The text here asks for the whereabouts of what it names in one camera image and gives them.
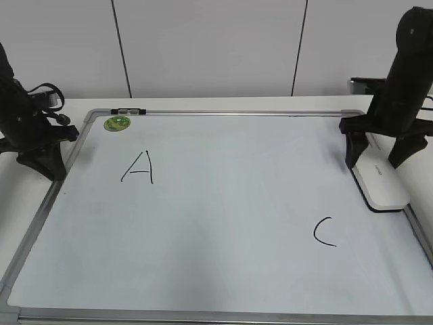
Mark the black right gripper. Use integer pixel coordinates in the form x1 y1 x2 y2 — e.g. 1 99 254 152
339 77 432 169

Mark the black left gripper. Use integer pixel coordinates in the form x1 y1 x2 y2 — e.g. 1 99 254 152
1 81 78 181

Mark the white whiteboard eraser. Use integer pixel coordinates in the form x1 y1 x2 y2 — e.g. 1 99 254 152
351 133 410 213

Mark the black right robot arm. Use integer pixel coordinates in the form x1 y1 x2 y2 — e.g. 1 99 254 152
339 7 432 169

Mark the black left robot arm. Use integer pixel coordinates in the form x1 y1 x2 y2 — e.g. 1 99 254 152
1 48 78 181

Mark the green round sticker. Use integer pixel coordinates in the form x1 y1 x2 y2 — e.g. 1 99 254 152
104 116 131 132

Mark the black marker clip holder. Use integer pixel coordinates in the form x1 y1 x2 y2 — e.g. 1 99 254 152
110 108 147 115

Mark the white magnetic whiteboard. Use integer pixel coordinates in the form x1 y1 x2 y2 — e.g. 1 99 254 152
1 109 432 324

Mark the black left camera cable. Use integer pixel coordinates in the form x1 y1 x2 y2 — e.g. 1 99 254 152
27 83 71 126

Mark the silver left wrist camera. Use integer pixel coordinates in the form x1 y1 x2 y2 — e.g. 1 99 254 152
31 91 64 110

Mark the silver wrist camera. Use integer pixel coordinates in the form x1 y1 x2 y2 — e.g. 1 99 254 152
348 77 386 95
31 91 64 110

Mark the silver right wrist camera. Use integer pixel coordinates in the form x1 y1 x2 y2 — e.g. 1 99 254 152
348 77 386 95

